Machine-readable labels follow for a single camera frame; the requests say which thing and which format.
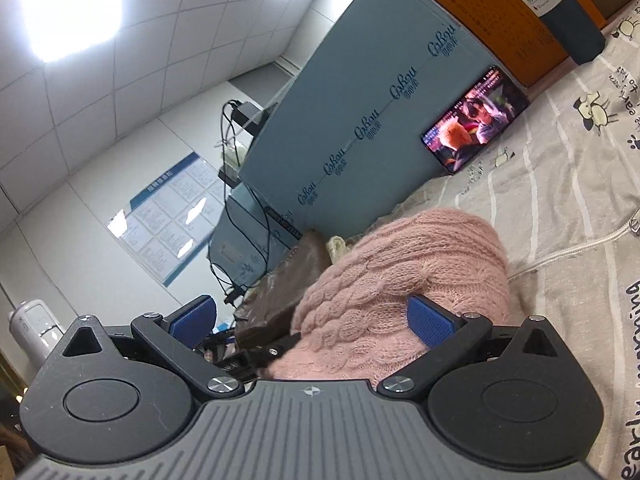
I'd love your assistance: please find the white water dispenser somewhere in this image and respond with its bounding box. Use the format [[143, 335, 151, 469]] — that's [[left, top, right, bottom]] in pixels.
[[9, 299, 65, 368]]

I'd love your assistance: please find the blue wall poster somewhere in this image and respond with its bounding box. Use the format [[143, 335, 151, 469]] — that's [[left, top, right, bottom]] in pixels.
[[106, 152, 224, 287]]

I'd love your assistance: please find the brown leather jacket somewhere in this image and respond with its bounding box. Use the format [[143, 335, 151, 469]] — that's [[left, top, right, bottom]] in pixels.
[[234, 230, 331, 350]]

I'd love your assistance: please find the grey printed bed sheet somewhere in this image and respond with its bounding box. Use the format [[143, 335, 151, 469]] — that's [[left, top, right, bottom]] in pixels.
[[392, 3, 639, 479]]

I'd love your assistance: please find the pink knitted sweater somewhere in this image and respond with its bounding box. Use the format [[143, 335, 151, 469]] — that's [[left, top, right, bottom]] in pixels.
[[264, 208, 510, 385]]

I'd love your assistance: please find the blue-grey box behind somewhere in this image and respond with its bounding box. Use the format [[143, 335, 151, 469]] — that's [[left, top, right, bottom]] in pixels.
[[208, 183, 303, 289]]

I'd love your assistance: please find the dark teal vacuum bottle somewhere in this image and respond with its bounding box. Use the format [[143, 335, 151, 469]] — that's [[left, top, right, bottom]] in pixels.
[[522, 0, 606, 65]]

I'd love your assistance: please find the black cable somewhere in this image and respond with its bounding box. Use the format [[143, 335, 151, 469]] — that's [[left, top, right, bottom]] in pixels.
[[207, 98, 281, 306]]

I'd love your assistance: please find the orange board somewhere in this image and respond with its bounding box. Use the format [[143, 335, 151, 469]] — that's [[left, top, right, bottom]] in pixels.
[[435, 0, 605, 87]]

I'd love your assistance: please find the white charging cable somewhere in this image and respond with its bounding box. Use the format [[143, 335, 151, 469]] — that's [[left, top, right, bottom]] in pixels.
[[506, 209, 640, 281]]

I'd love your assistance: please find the blue-grey foam board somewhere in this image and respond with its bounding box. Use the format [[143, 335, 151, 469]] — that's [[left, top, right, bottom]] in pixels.
[[240, 0, 510, 237]]

